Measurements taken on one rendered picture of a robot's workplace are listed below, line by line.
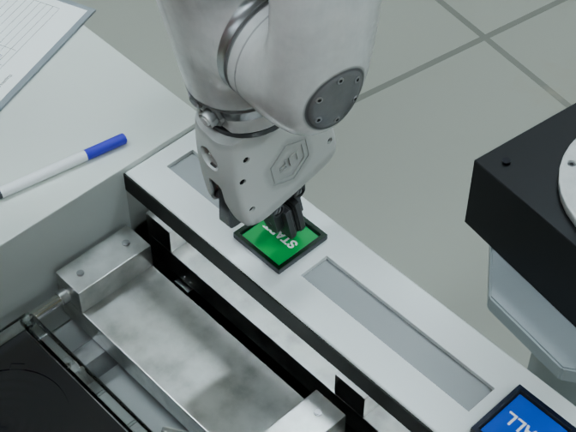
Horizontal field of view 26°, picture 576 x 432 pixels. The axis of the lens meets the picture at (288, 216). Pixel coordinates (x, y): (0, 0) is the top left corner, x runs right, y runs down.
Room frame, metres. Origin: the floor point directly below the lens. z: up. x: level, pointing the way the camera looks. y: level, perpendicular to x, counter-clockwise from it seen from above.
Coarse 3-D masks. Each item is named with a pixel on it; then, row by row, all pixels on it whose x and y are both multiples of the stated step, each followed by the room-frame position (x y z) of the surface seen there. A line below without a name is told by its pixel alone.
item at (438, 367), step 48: (192, 144) 0.79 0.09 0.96; (192, 192) 0.73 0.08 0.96; (336, 240) 0.68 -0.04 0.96; (288, 288) 0.63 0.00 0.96; (336, 288) 0.63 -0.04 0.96; (384, 288) 0.63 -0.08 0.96; (336, 336) 0.58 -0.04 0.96; (384, 336) 0.58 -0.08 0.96; (432, 336) 0.58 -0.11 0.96; (480, 336) 0.58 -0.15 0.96; (384, 384) 0.53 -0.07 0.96; (432, 384) 0.53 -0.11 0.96; (480, 384) 0.54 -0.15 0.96; (528, 384) 0.53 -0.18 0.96
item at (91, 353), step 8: (88, 344) 0.65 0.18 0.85; (96, 344) 0.65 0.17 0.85; (80, 352) 0.64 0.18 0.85; (88, 352) 0.64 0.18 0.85; (96, 352) 0.64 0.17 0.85; (104, 352) 0.64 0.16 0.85; (88, 360) 0.63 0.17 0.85; (96, 360) 0.64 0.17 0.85; (104, 360) 0.64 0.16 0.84; (112, 360) 0.65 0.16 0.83; (88, 368) 0.63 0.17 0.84; (96, 368) 0.64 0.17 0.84; (104, 368) 0.64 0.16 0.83
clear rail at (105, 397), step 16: (32, 320) 0.64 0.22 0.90; (32, 336) 0.63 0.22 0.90; (48, 336) 0.62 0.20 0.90; (48, 352) 0.61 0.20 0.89; (64, 352) 0.60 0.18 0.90; (64, 368) 0.59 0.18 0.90; (80, 384) 0.58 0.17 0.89; (96, 384) 0.57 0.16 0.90; (96, 400) 0.56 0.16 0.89; (112, 400) 0.56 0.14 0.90; (112, 416) 0.55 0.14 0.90; (128, 416) 0.54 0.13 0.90
